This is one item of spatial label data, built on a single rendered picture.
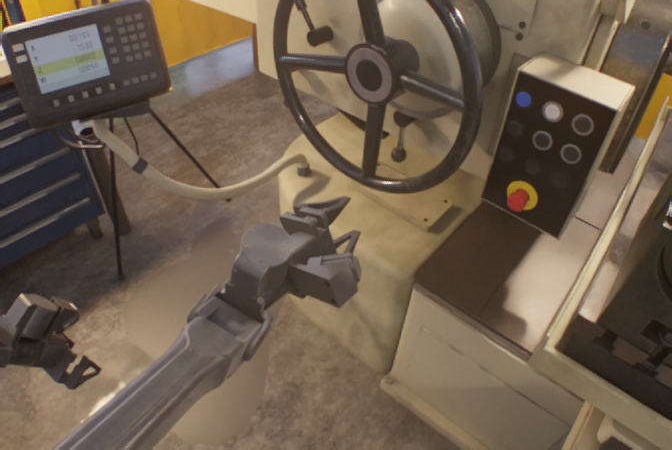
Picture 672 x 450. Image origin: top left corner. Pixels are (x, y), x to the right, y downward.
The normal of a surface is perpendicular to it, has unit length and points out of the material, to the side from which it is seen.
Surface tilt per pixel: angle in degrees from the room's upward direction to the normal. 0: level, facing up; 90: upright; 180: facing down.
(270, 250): 13
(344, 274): 67
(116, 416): 31
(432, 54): 87
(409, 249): 0
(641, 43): 73
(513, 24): 90
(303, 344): 0
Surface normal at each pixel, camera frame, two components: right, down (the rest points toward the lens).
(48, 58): 0.53, 0.29
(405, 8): -0.62, 0.01
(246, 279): -0.42, 0.58
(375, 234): 0.04, -0.75
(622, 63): -0.65, 0.35
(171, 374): 0.41, -0.86
